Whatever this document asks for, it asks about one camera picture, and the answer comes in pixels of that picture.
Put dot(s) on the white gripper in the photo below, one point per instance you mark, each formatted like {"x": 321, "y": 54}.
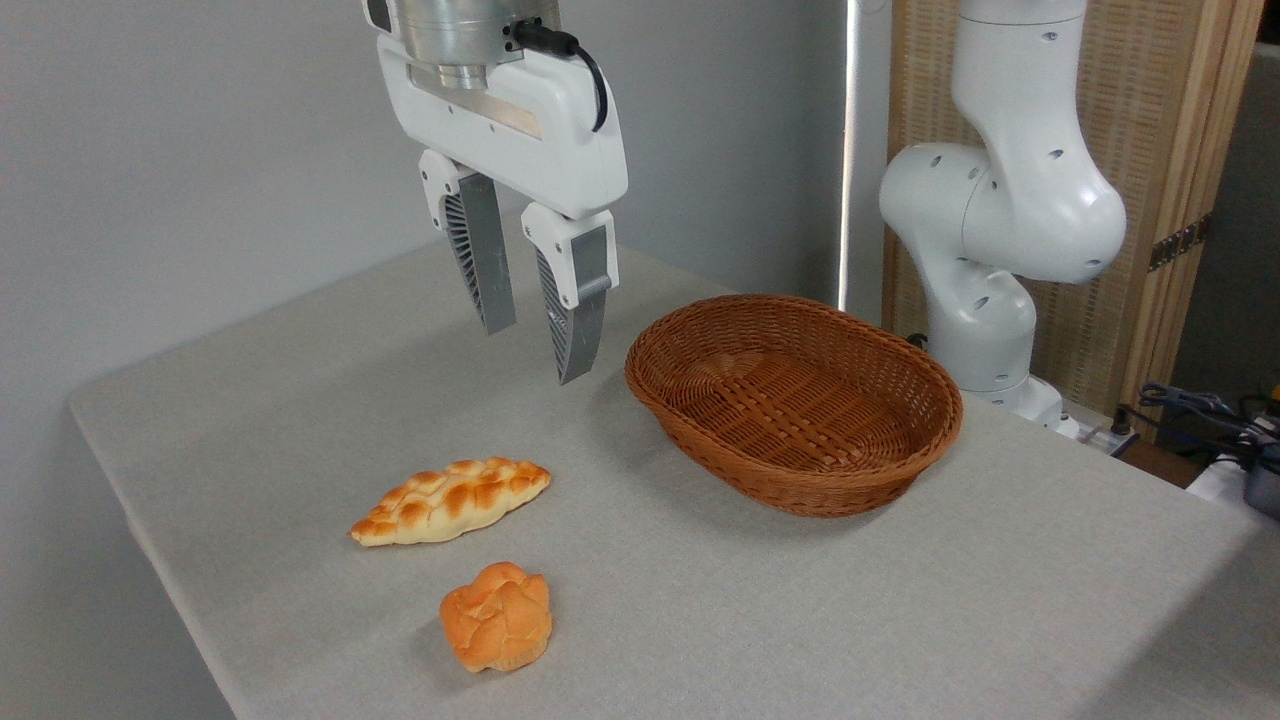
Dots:
{"x": 520, "y": 145}

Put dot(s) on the round knotted bread roll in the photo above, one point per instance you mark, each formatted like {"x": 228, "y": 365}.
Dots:
{"x": 497, "y": 617}

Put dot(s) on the long braided bread loaf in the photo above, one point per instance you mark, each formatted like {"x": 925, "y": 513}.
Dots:
{"x": 450, "y": 500}

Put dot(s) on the brown wicker oval basket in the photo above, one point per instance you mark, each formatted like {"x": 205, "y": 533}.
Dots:
{"x": 800, "y": 400}

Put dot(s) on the white vertical strip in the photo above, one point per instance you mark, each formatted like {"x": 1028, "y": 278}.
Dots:
{"x": 848, "y": 150}

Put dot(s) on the grey tablecloth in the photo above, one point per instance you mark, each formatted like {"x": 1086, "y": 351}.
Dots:
{"x": 700, "y": 600}

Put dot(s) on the black metal screen hinge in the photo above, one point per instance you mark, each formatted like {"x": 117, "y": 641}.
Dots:
{"x": 1180, "y": 243}

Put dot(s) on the wooden rattan folding screen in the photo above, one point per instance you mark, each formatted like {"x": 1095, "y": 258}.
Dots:
{"x": 1160, "y": 110}

